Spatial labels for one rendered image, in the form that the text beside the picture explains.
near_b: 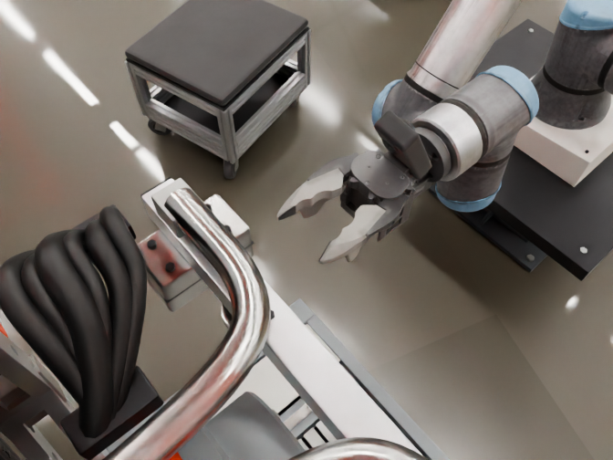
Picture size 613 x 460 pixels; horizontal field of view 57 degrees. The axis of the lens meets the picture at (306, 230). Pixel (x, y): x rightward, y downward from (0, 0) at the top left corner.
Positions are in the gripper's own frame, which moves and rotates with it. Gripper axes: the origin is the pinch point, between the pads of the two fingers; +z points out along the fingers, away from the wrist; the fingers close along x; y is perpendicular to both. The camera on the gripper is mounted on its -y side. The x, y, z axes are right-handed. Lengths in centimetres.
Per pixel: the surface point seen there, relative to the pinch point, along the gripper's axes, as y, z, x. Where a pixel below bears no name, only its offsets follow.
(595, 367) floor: 83, -63, -36
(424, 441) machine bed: 75, -16, -21
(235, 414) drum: -6.9, 18.2, -13.0
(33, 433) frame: 10.3, 34.6, 4.0
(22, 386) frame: 3.4, 32.0, 5.7
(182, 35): 49, -35, 95
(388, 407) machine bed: 75, -15, -11
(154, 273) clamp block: -12.1, 17.0, -1.3
